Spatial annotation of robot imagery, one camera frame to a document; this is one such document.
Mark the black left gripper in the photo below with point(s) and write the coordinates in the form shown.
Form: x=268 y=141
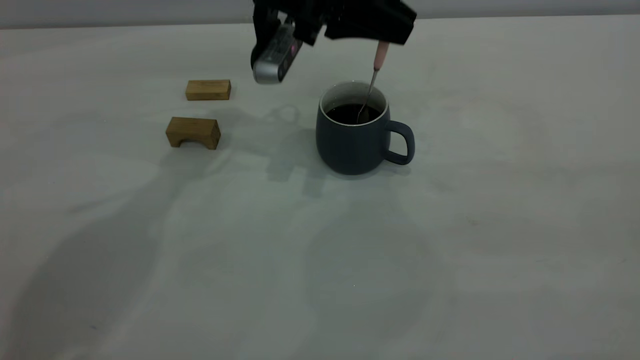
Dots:
x=300 y=12

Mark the dark grey ceramic mug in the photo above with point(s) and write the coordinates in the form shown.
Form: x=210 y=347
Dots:
x=350 y=150

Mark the dark coffee liquid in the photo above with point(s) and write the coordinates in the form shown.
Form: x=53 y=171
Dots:
x=342 y=115

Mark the flat rectangular wooden block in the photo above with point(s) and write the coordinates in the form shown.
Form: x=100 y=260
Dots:
x=208 y=90

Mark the arched wooden block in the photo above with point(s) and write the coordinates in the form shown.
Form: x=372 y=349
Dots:
x=192 y=130

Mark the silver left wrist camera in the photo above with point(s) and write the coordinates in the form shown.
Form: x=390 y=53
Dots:
x=274 y=60

